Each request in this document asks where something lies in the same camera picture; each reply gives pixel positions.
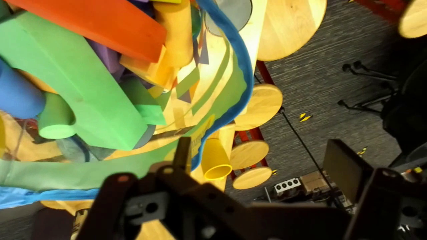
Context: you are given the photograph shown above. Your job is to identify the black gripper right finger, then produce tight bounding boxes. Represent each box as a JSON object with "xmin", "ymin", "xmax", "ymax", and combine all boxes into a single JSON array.
[{"xmin": 322, "ymin": 138, "xmax": 427, "ymax": 240}]

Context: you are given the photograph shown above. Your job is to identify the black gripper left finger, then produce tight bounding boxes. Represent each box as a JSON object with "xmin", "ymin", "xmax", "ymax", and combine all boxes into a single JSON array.
[{"xmin": 76, "ymin": 137, "xmax": 249, "ymax": 240}]

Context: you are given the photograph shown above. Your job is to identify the orange rectangular foam block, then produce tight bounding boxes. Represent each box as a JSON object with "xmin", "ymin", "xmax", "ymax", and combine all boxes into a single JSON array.
[{"xmin": 5, "ymin": 0, "xmax": 165, "ymax": 61}]

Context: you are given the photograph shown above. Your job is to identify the green arch foam block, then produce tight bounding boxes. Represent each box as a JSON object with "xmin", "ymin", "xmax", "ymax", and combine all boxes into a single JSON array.
[{"xmin": 0, "ymin": 12, "xmax": 146, "ymax": 149}]

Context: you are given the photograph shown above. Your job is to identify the green cylinder foam block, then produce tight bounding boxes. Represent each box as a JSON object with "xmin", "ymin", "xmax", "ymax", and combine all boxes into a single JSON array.
[{"xmin": 37, "ymin": 93, "xmax": 74, "ymax": 140}]

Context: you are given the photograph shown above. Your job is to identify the clear toy bag with blocks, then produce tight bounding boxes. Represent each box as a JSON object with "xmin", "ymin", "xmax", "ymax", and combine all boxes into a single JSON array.
[{"xmin": 0, "ymin": 0, "xmax": 260, "ymax": 209}]

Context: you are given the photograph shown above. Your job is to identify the purple foam block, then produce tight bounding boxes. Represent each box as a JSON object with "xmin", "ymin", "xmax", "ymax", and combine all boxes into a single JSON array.
[{"xmin": 88, "ymin": 40, "xmax": 124, "ymax": 80}]

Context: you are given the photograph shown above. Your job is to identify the blue cylinder foam block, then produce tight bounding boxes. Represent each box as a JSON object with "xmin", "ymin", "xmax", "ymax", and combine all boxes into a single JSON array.
[{"xmin": 0, "ymin": 60, "xmax": 45, "ymax": 118}]

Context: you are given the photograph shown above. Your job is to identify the yellow foam block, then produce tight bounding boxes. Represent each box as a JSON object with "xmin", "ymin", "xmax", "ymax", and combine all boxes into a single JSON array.
[{"xmin": 153, "ymin": 0, "xmax": 193, "ymax": 68}]

